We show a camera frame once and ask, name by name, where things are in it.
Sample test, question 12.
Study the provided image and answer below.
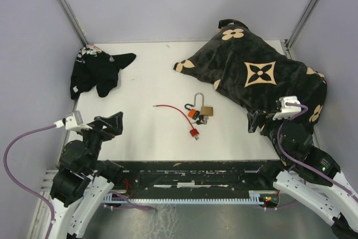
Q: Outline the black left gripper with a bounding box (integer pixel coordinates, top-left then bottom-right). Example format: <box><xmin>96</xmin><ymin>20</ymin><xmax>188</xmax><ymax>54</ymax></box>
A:
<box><xmin>77</xmin><ymin>110</ymin><xmax>123</xmax><ymax>171</ymax></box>

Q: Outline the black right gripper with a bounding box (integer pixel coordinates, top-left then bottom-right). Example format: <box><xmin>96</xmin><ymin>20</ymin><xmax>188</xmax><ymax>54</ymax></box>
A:
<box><xmin>246</xmin><ymin>109</ymin><xmax>293</xmax><ymax>161</ymax></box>

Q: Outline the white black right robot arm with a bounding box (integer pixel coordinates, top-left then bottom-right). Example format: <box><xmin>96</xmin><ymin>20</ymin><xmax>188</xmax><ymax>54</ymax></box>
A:
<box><xmin>247</xmin><ymin>105</ymin><xmax>357</xmax><ymax>238</ymax></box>

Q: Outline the red cable padlock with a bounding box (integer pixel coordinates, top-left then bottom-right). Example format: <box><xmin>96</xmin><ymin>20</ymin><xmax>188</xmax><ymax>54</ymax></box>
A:
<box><xmin>153</xmin><ymin>104</ymin><xmax>201</xmax><ymax>139</ymax></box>

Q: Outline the right aluminium frame post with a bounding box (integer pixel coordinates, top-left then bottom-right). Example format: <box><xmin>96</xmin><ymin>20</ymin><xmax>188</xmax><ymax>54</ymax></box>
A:
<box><xmin>285</xmin><ymin>0</ymin><xmax>320</xmax><ymax>59</ymax></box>

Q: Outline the aluminium frame post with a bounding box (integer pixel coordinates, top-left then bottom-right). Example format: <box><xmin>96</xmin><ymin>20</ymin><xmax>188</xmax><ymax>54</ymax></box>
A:
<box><xmin>285</xmin><ymin>0</ymin><xmax>320</xmax><ymax>59</ymax></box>
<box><xmin>57</xmin><ymin>0</ymin><xmax>88</xmax><ymax>46</ymax></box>

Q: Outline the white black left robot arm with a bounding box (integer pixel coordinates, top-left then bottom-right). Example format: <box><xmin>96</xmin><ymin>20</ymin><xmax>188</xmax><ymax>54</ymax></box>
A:
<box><xmin>48</xmin><ymin>111</ymin><xmax>124</xmax><ymax>238</ymax></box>

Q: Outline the brass padlock silver shackle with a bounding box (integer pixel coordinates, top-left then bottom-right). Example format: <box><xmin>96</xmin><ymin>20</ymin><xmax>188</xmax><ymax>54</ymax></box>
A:
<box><xmin>194</xmin><ymin>92</ymin><xmax>214</xmax><ymax>117</ymax></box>

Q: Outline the black beige patterned blanket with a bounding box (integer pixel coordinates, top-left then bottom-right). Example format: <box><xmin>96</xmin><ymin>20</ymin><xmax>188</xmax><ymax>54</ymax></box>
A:
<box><xmin>173</xmin><ymin>19</ymin><xmax>328</xmax><ymax>134</ymax></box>

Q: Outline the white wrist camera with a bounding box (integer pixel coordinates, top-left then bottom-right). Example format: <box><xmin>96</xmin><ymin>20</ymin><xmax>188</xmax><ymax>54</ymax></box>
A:
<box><xmin>272</xmin><ymin>96</ymin><xmax>302</xmax><ymax>120</ymax></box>
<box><xmin>54</xmin><ymin>110</ymin><xmax>92</xmax><ymax>132</ymax></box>

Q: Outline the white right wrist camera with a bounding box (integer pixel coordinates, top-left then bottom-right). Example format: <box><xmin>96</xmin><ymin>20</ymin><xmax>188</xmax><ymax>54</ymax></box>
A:
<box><xmin>272</xmin><ymin>96</ymin><xmax>302</xmax><ymax>120</ymax></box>

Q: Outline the orange black small padlock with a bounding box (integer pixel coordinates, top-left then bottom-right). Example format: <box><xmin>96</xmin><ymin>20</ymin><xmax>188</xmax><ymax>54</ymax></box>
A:
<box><xmin>184</xmin><ymin>104</ymin><xmax>200</xmax><ymax>120</ymax></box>

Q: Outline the white slotted cable duct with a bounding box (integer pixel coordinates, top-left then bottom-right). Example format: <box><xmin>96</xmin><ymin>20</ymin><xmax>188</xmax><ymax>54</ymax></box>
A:
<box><xmin>103</xmin><ymin>190</ymin><xmax>277</xmax><ymax>204</ymax></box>

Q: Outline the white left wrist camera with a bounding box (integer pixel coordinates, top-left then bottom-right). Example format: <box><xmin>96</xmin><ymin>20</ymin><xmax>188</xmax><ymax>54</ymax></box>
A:
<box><xmin>54</xmin><ymin>110</ymin><xmax>92</xmax><ymax>132</ymax></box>

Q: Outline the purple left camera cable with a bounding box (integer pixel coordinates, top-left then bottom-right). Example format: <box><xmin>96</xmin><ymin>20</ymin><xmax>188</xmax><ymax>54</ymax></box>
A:
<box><xmin>3</xmin><ymin>124</ymin><xmax>154</xmax><ymax>239</ymax></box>

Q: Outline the black base frame bar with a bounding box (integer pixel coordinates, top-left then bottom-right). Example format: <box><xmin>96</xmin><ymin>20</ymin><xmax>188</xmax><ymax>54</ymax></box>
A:
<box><xmin>105</xmin><ymin>160</ymin><xmax>284</xmax><ymax>199</ymax></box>

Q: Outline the black headed key pair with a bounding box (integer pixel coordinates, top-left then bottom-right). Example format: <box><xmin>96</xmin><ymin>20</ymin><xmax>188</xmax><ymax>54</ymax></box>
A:
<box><xmin>196</xmin><ymin>115</ymin><xmax>204</xmax><ymax>125</ymax></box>

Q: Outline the black printed garment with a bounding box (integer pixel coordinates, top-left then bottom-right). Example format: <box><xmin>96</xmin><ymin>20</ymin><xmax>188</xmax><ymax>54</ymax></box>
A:
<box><xmin>69</xmin><ymin>44</ymin><xmax>136</xmax><ymax>100</ymax></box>

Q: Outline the left aluminium frame post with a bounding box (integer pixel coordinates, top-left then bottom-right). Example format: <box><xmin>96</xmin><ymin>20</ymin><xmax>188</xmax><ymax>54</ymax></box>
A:
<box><xmin>57</xmin><ymin>0</ymin><xmax>88</xmax><ymax>46</ymax></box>

